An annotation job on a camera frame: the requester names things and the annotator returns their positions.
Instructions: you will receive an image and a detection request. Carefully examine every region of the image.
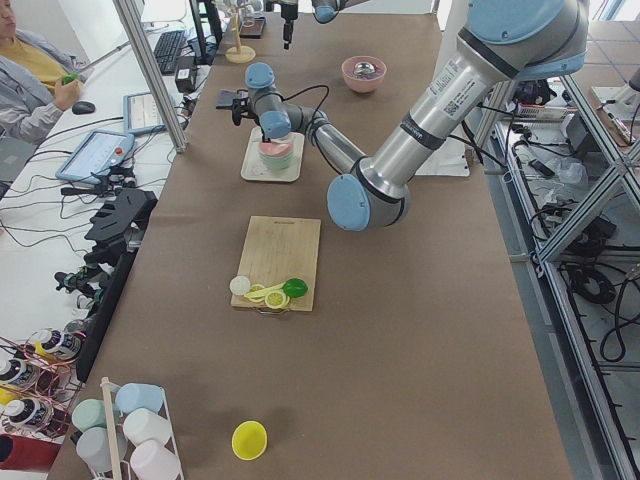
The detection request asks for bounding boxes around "copper wire bottle basket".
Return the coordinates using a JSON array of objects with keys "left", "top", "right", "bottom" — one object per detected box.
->
[{"left": 1, "top": 328, "right": 84, "bottom": 441}]

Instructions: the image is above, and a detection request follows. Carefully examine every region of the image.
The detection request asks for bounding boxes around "wooden cutting board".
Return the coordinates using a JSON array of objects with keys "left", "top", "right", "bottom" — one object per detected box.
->
[{"left": 237, "top": 216, "right": 321, "bottom": 312}]

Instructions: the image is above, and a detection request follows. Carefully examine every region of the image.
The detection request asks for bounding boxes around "teach pendant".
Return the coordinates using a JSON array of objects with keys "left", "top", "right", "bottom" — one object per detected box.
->
[
  {"left": 123, "top": 92, "right": 165, "bottom": 136},
  {"left": 55, "top": 130, "right": 135, "bottom": 184}
]

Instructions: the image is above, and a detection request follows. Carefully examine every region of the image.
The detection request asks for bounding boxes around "cream rabbit tray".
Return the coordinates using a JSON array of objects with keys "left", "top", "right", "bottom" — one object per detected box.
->
[{"left": 241, "top": 126, "right": 305, "bottom": 183}]

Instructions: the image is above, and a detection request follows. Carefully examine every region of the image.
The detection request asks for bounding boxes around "wooden mug tree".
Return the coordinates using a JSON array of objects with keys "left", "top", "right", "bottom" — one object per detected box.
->
[{"left": 217, "top": 0, "right": 256, "bottom": 64}]

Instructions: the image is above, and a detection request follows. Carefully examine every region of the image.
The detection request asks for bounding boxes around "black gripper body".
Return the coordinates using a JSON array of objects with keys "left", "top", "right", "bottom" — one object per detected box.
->
[
  {"left": 231, "top": 89, "right": 260, "bottom": 126},
  {"left": 280, "top": 0, "right": 298, "bottom": 25}
]

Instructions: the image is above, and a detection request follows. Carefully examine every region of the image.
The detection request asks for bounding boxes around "upper lemon slice toy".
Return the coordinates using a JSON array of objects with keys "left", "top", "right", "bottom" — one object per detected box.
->
[{"left": 245, "top": 284, "right": 266, "bottom": 303}]

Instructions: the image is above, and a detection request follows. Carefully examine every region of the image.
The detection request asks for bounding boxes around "green cup on rack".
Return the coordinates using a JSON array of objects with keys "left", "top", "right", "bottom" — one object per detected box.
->
[{"left": 71, "top": 399, "right": 107, "bottom": 432}]

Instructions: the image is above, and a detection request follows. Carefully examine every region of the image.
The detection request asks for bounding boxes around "white cup on rack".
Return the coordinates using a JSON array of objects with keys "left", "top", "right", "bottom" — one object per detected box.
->
[{"left": 123, "top": 408, "right": 171, "bottom": 446}]

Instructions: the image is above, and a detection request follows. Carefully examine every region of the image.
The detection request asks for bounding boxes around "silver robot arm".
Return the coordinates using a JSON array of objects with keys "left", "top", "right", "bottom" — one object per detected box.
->
[
  {"left": 231, "top": 0, "right": 589, "bottom": 231},
  {"left": 264, "top": 0, "right": 366, "bottom": 50}
]

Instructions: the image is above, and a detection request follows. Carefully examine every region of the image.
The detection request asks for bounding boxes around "grey cup on rack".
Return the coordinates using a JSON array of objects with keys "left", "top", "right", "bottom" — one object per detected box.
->
[{"left": 76, "top": 427, "right": 112, "bottom": 473}]

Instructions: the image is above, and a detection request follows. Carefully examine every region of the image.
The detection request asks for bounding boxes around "seated person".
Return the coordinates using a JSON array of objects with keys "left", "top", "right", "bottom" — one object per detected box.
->
[{"left": 1, "top": 1, "right": 88, "bottom": 145}]

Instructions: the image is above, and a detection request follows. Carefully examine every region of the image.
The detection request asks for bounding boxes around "lemon slice toy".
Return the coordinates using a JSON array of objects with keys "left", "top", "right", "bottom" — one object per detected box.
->
[
  {"left": 245, "top": 284, "right": 266, "bottom": 303},
  {"left": 264, "top": 289, "right": 290, "bottom": 310}
]

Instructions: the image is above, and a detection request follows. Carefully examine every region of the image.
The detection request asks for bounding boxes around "grey folded cloth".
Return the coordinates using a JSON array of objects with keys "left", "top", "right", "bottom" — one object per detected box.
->
[{"left": 216, "top": 89, "right": 248, "bottom": 110}]

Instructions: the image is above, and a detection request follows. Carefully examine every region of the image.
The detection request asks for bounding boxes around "pink cup on rack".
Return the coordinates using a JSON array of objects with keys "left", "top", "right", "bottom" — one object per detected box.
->
[{"left": 130, "top": 439, "right": 180, "bottom": 480}]

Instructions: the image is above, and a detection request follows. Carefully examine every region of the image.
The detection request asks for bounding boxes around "white steamed bun toy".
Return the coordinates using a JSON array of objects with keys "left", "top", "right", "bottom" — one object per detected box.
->
[{"left": 229, "top": 275, "right": 252, "bottom": 296}]

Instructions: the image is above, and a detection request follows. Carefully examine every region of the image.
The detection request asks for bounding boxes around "green bowl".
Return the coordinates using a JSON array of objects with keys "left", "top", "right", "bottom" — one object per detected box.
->
[{"left": 259, "top": 153, "right": 293, "bottom": 172}]

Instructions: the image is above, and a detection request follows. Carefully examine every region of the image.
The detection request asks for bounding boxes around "green lime toy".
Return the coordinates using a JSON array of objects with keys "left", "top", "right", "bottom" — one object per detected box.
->
[{"left": 282, "top": 278, "right": 309, "bottom": 298}]

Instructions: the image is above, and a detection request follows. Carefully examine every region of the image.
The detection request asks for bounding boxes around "lower lemon slice toy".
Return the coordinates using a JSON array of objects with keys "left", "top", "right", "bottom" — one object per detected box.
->
[{"left": 264, "top": 289, "right": 290, "bottom": 310}]

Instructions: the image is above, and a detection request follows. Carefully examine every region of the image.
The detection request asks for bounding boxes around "white cup rack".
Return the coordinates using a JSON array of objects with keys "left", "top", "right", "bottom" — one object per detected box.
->
[{"left": 100, "top": 377, "right": 185, "bottom": 479}]

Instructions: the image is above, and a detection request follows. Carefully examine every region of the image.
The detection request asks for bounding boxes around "black keyboard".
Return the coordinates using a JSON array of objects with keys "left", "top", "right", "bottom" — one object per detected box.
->
[{"left": 153, "top": 30, "right": 186, "bottom": 76}]

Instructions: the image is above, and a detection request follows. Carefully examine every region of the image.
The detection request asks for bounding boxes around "pink bowl with steel bowl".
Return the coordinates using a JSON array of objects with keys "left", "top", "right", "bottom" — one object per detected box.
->
[{"left": 341, "top": 56, "right": 387, "bottom": 93}]

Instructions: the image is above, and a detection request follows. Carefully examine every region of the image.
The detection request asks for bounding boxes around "far teach pendant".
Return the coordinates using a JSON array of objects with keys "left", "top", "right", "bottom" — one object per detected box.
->
[{"left": 123, "top": 92, "right": 165, "bottom": 136}]

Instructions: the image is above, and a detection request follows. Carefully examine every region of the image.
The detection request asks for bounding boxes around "black computer mouse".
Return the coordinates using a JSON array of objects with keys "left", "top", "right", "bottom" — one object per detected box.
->
[{"left": 71, "top": 101, "right": 96, "bottom": 115}]

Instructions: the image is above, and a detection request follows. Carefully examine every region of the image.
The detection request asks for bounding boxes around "blue cup on rack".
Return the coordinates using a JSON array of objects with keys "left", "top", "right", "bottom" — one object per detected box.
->
[{"left": 115, "top": 383, "right": 164, "bottom": 414}]

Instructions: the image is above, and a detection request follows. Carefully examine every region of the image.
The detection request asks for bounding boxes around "near teach pendant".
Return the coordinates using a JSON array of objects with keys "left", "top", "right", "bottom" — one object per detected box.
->
[{"left": 55, "top": 130, "right": 135, "bottom": 184}]

